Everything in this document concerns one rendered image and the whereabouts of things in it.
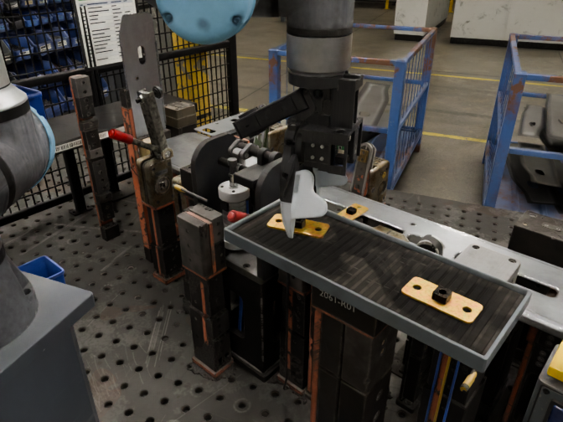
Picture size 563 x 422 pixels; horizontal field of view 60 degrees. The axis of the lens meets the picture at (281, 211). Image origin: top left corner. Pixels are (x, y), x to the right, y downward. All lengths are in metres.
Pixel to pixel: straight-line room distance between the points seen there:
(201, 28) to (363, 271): 0.35
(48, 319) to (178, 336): 0.56
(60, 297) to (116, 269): 0.75
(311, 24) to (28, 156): 0.40
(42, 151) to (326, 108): 0.39
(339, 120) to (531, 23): 8.26
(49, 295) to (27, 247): 0.94
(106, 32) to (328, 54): 1.26
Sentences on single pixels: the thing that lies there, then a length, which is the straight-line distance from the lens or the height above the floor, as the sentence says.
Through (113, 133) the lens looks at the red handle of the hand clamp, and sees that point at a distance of 1.15.
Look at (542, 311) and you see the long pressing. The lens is 0.90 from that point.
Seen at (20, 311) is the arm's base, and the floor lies 1.13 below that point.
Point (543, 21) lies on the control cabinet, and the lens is 8.81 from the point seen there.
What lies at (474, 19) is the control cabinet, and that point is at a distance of 8.78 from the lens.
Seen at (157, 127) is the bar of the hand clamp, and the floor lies 1.13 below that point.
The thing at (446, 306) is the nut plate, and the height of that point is 1.16.
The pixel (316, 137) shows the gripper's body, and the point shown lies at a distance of 0.59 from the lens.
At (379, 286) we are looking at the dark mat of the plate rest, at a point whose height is 1.16.
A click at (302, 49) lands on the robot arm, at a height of 1.41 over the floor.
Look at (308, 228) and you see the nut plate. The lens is 0.69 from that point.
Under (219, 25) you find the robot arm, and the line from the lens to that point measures 0.42.
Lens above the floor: 1.52
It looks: 29 degrees down
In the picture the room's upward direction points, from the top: straight up
